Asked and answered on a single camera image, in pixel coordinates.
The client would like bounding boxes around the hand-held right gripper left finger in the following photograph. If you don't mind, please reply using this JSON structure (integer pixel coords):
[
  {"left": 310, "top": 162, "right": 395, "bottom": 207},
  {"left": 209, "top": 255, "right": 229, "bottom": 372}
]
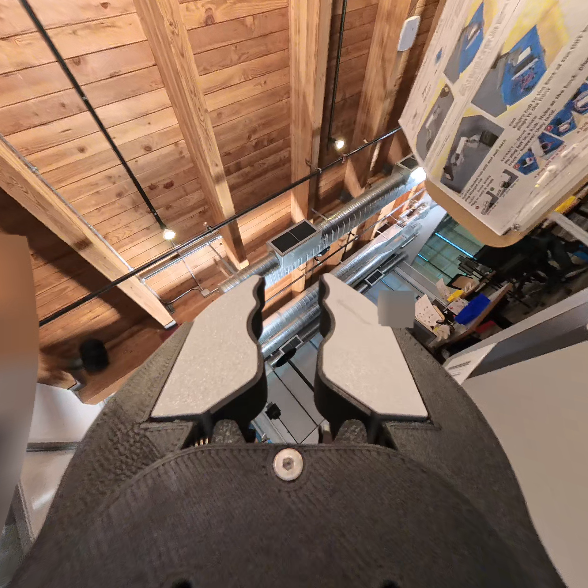
[{"left": 151, "top": 275, "right": 269, "bottom": 429}]

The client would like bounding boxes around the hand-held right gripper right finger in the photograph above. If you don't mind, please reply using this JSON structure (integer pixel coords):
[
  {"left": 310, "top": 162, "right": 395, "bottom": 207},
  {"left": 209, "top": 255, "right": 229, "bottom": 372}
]
[{"left": 315, "top": 274, "right": 430, "bottom": 425}]

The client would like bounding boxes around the dark grey desk panel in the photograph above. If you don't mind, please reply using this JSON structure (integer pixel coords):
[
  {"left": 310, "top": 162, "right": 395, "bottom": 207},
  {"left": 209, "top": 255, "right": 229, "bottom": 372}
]
[{"left": 475, "top": 322, "right": 588, "bottom": 378}]

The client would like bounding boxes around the black round fixture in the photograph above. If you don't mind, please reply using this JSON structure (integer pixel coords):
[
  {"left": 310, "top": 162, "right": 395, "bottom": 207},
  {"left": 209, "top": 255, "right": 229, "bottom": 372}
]
[{"left": 79, "top": 339, "right": 110, "bottom": 374}]

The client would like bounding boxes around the blue storage bin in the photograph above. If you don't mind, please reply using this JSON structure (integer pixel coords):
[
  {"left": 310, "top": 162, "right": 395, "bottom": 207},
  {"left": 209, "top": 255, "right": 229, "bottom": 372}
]
[{"left": 454, "top": 294, "right": 491, "bottom": 325}]

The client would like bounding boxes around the black ceiling pipe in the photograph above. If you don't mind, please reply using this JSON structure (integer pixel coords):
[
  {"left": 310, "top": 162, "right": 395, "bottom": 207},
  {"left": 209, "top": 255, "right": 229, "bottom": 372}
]
[{"left": 39, "top": 126, "right": 402, "bottom": 328}]

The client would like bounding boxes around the printed instruction poster board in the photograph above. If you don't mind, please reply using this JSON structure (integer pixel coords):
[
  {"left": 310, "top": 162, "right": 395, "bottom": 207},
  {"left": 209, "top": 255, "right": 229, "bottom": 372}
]
[{"left": 399, "top": 0, "right": 588, "bottom": 249}]

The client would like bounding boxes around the black ceiling light track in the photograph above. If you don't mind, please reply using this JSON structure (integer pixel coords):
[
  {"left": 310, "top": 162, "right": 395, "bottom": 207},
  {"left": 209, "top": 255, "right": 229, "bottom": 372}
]
[{"left": 18, "top": 0, "right": 168, "bottom": 230}]

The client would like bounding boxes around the white ceiling device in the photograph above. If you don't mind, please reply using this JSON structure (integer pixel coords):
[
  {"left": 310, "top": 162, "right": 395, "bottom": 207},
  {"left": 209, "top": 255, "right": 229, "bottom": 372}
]
[{"left": 398, "top": 15, "right": 422, "bottom": 52}]

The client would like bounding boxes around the silver ventilation duct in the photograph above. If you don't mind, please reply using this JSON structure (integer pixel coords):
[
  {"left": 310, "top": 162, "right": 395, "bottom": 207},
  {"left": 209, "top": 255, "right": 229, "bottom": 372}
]
[
  {"left": 257, "top": 225, "right": 416, "bottom": 368},
  {"left": 220, "top": 156, "right": 428, "bottom": 295}
]

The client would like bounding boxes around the metal duct vent box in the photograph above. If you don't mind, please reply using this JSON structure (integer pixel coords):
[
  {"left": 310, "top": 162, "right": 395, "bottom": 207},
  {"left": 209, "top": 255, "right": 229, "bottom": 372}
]
[{"left": 266, "top": 220, "right": 321, "bottom": 273}]

